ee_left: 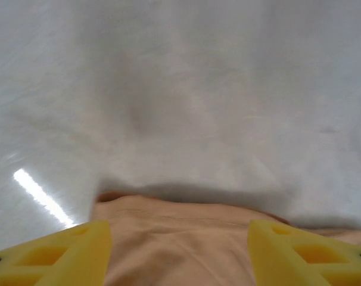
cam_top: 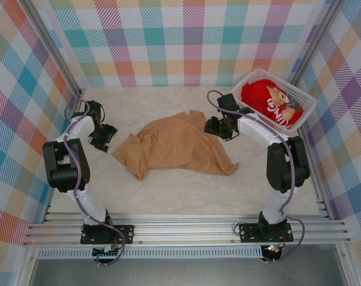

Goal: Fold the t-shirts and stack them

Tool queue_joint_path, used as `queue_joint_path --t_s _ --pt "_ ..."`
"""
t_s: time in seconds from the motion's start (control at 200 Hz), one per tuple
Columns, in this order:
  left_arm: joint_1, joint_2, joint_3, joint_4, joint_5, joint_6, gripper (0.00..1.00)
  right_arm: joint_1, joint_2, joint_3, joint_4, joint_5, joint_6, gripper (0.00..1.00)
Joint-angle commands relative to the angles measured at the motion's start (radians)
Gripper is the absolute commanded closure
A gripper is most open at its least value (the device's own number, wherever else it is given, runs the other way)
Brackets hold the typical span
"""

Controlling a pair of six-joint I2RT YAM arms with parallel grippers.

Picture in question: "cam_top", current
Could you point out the black right controller board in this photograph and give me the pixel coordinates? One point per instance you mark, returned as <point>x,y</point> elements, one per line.
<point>271,251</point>

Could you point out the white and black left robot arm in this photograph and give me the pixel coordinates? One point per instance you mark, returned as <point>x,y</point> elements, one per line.
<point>79,128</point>

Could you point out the tan printed t-shirt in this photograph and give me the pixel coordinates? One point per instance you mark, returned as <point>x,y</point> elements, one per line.
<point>180,143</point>

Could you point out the aluminium side rail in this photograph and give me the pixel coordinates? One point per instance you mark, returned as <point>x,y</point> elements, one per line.
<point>317,184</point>
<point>48,210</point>

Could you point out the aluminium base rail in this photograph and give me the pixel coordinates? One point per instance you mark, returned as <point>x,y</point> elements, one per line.
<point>183,231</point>

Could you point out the aluminium frame post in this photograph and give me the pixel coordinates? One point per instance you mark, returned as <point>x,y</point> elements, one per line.
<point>314,44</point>
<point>49,41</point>

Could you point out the red printed t-shirt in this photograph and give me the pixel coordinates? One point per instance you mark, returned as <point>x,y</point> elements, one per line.
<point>258,98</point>

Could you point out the black controller board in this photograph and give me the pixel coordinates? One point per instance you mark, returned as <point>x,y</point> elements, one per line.
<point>271,251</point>
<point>104,253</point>

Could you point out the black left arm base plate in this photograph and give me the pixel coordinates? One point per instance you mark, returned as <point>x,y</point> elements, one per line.
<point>128,233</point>

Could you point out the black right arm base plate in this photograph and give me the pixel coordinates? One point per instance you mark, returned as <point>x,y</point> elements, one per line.
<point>247,232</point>

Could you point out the white plastic basket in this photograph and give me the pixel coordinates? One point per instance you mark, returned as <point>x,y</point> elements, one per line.
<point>307,110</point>

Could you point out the grey metal panel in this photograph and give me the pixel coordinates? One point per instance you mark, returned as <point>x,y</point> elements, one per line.
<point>183,272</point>

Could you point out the black left controller board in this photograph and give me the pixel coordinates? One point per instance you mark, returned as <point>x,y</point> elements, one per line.
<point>104,253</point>

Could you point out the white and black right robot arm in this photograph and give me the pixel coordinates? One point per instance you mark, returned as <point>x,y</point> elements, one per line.
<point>258,128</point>

